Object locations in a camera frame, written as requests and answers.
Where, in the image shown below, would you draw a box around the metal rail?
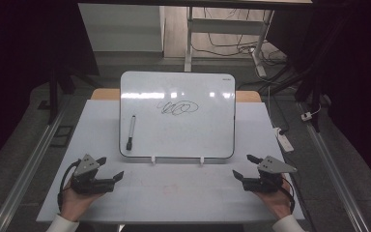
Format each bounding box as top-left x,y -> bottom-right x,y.
0,96 -> 74,232
297,101 -> 371,232

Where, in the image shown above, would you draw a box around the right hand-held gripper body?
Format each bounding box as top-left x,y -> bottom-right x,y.
242,156 -> 299,194

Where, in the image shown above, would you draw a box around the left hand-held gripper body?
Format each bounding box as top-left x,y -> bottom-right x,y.
70,154 -> 117,195

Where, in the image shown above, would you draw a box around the person's right hand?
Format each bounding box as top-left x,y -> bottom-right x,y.
254,178 -> 294,222

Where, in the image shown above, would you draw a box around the white power strip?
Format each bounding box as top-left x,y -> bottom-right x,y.
272,127 -> 295,154

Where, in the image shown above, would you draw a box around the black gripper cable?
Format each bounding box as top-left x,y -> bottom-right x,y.
56,159 -> 82,213
280,173 -> 297,215

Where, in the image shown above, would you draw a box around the black metal stand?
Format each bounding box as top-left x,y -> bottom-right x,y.
37,61 -> 101,125

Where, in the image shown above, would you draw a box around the black square floor plate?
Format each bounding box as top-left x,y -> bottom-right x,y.
49,125 -> 75,149

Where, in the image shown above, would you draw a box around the white whiteboard with black rim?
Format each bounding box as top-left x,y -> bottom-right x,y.
119,71 -> 237,160

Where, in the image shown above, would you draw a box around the white desk frame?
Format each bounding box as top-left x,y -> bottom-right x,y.
184,6 -> 275,78

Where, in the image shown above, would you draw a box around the black floor cables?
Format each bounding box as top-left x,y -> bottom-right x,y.
191,7 -> 289,67

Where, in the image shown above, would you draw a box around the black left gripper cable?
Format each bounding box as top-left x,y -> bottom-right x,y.
56,159 -> 82,213

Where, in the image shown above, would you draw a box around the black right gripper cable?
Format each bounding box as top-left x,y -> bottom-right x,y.
280,173 -> 297,215

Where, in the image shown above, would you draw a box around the white marker with black cap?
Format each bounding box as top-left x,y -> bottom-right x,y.
126,114 -> 137,152

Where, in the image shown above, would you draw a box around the person's left hand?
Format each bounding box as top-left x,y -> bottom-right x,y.
59,179 -> 104,223

